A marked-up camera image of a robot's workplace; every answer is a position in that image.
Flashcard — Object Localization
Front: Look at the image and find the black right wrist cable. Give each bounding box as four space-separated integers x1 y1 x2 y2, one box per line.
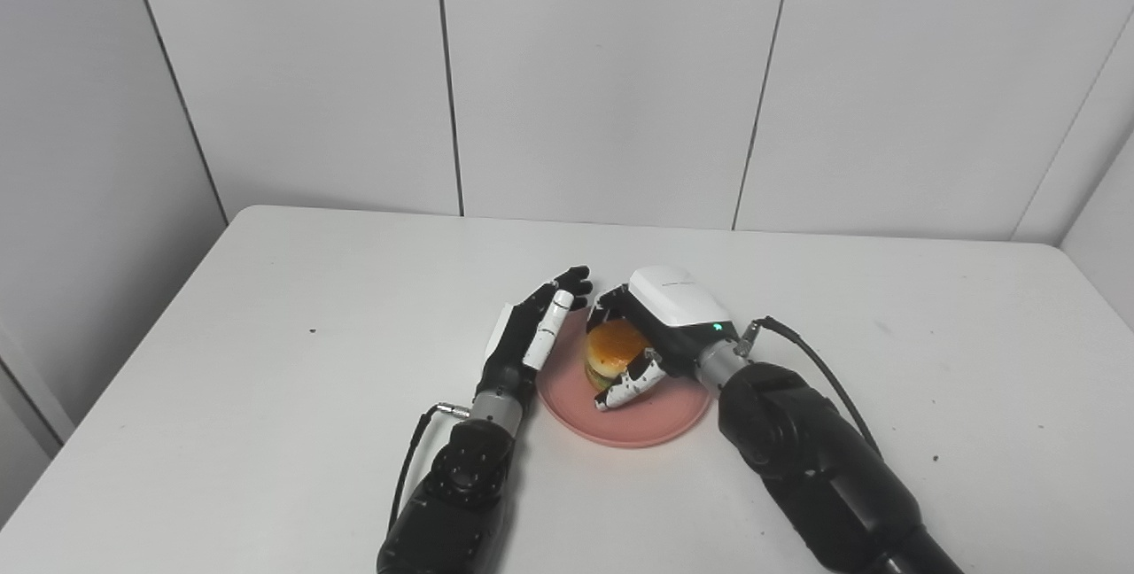
740 315 882 458

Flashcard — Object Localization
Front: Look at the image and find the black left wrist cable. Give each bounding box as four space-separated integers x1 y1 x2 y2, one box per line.
387 403 470 532

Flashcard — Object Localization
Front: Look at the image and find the toy hamburger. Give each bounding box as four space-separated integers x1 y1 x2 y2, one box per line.
584 319 652 394

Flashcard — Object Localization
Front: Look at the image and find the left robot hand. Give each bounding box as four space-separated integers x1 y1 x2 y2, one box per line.
477 266 594 401

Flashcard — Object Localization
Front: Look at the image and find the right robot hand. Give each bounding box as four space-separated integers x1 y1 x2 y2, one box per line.
586 267 738 413

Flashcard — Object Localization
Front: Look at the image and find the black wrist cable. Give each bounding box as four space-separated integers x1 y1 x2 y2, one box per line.
387 403 470 532
740 315 882 458

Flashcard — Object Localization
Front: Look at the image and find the pink plate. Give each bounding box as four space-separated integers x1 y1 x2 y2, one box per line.
536 312 713 449

